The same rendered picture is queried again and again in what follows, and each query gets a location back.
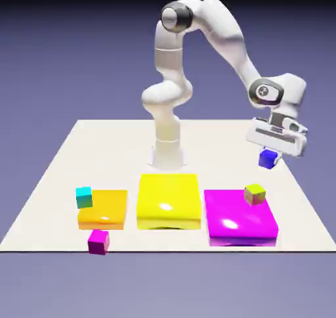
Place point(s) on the small magenta cube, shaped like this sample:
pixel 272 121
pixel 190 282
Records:
pixel 98 242

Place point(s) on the large magenta box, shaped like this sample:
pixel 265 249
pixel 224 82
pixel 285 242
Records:
pixel 239 218

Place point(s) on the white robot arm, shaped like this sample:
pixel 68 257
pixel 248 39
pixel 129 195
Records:
pixel 168 92

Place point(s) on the large yellow box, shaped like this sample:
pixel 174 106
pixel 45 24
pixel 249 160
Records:
pixel 168 199

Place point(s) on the small blue cube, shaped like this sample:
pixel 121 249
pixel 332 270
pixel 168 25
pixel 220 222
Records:
pixel 267 159

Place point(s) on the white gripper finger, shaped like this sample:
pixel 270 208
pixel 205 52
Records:
pixel 277 159

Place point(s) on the small cyan cube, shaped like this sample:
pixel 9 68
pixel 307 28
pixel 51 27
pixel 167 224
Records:
pixel 84 197

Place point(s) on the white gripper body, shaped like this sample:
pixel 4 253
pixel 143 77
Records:
pixel 275 138

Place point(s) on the small yellow-green cube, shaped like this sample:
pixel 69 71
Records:
pixel 254 194

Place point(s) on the large orange box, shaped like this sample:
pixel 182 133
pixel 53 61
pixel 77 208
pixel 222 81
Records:
pixel 105 210

